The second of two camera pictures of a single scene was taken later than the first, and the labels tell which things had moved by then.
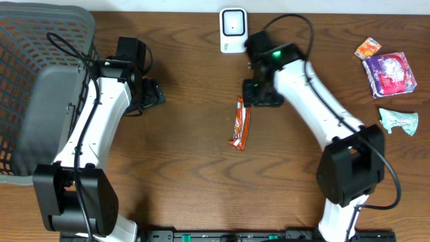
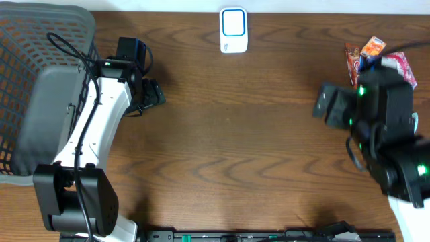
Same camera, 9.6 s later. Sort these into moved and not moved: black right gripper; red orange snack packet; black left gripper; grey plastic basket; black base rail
Moved: red orange snack packet; black right gripper
Not moved: grey plastic basket; black base rail; black left gripper
